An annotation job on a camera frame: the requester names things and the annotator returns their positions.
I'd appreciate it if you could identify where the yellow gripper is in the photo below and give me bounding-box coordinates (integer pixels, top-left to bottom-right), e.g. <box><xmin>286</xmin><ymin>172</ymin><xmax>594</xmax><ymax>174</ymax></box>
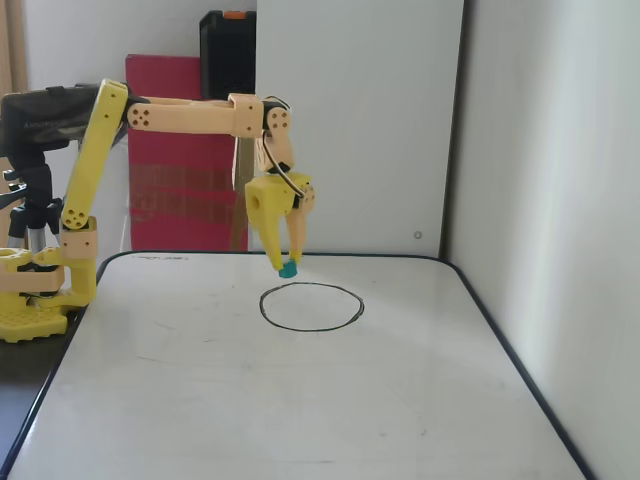
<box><xmin>244</xmin><ymin>170</ymin><xmax>318</xmax><ymax>272</ymax></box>

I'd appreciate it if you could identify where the yellow perforated robot base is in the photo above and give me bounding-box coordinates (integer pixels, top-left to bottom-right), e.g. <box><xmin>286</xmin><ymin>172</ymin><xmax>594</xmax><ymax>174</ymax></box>
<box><xmin>0</xmin><ymin>292</ymin><xmax>69</xmax><ymax>345</ymax></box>

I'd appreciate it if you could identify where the black drawn circle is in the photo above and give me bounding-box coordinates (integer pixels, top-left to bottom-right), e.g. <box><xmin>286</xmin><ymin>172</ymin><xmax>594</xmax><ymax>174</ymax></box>
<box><xmin>258</xmin><ymin>282</ymin><xmax>366</xmax><ymax>333</ymax></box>

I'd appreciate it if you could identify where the white upright panel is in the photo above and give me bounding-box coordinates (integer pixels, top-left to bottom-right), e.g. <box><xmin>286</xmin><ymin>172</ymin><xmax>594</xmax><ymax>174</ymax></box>
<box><xmin>252</xmin><ymin>0</ymin><xmax>466</xmax><ymax>259</ymax></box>

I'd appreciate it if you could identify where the red cardboard box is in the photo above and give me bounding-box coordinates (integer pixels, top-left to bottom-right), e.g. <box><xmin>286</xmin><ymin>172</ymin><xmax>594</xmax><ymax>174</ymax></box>
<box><xmin>124</xmin><ymin>53</ymin><xmax>251</xmax><ymax>252</ymax></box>

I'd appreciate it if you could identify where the black tool case orange latch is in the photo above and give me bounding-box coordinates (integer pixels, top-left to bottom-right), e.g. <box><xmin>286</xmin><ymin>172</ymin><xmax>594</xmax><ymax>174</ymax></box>
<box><xmin>199</xmin><ymin>9</ymin><xmax>258</xmax><ymax>101</ymax></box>

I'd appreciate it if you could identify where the beige curtain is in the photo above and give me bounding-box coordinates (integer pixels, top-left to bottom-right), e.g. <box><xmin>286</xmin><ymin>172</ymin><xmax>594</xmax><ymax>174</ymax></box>
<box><xmin>0</xmin><ymin>0</ymin><xmax>29</xmax><ymax>96</ymax></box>

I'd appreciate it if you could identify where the thin arm cable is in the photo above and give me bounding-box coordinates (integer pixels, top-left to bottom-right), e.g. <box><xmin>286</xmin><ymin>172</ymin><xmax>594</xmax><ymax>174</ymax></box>
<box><xmin>260</xmin><ymin>96</ymin><xmax>307</xmax><ymax>197</ymax></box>

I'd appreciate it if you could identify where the white whiteboard with dark frame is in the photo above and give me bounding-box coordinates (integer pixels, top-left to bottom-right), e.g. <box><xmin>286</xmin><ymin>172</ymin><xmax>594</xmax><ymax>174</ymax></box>
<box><xmin>0</xmin><ymin>249</ymin><xmax>599</xmax><ymax>480</ymax></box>

